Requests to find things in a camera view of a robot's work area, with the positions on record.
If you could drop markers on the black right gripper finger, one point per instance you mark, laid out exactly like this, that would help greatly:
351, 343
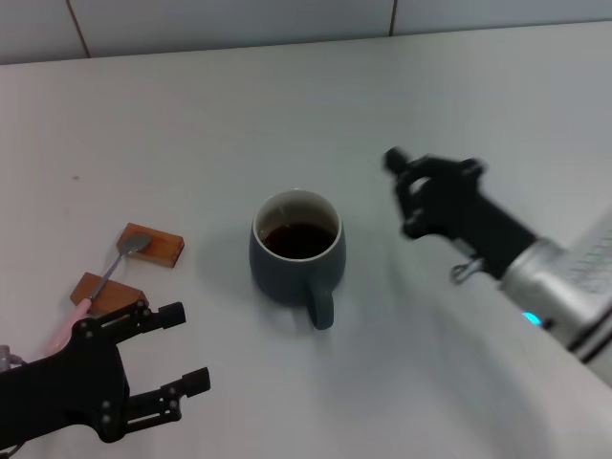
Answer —
408, 215
397, 160

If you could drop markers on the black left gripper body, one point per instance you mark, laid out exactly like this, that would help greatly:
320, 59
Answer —
62, 382

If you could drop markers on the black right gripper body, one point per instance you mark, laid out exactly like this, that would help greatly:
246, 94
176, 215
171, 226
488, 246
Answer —
478, 220

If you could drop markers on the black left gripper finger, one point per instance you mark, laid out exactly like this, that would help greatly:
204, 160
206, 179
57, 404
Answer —
165, 315
191, 382

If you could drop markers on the grey ceramic cup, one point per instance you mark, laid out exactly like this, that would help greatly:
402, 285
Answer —
282, 282

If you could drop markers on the plain wooden block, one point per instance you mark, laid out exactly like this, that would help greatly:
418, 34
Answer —
115, 294

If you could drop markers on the stained wooden block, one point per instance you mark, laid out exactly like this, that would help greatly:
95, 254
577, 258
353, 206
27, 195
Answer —
162, 246

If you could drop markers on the dark coffee liquid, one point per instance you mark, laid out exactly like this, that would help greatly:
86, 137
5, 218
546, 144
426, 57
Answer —
299, 239

